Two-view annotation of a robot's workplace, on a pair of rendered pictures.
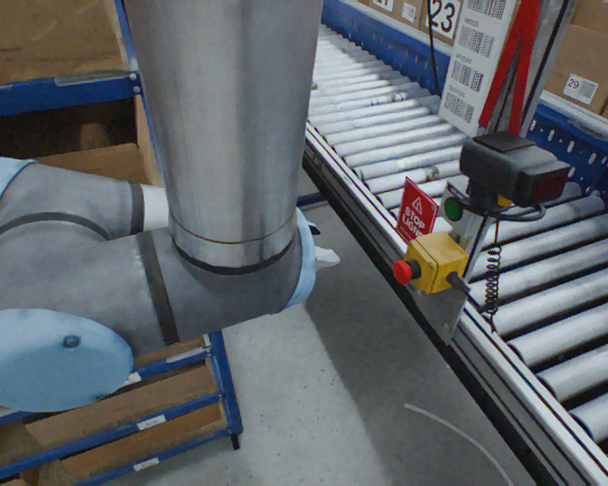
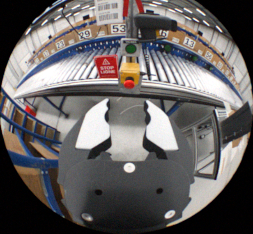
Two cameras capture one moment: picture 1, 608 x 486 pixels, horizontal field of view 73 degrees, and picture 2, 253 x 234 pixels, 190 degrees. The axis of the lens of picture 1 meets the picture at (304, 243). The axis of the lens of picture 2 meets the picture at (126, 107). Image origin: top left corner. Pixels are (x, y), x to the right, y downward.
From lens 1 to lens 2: 48 cm
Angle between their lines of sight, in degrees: 42
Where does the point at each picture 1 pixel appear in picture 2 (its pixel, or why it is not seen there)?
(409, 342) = not seen: hidden behind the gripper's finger
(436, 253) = (133, 68)
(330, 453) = (122, 135)
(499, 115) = (130, 12)
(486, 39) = not seen: outside the picture
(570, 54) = (94, 29)
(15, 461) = not seen: hidden behind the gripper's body
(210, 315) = not seen: outside the picture
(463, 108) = (111, 15)
